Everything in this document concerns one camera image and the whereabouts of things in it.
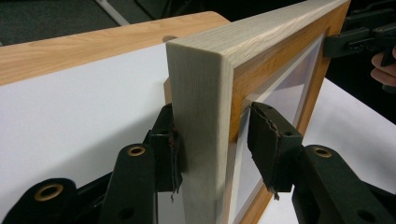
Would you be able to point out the light wooden picture frame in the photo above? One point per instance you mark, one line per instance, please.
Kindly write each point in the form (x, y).
(202, 93)

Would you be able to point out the white metal desk frame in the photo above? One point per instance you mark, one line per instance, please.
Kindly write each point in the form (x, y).
(112, 12)

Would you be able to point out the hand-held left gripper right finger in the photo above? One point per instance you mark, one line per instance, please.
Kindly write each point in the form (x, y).
(274, 149)

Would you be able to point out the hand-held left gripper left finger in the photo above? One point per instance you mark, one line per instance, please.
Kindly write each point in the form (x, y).
(165, 155)

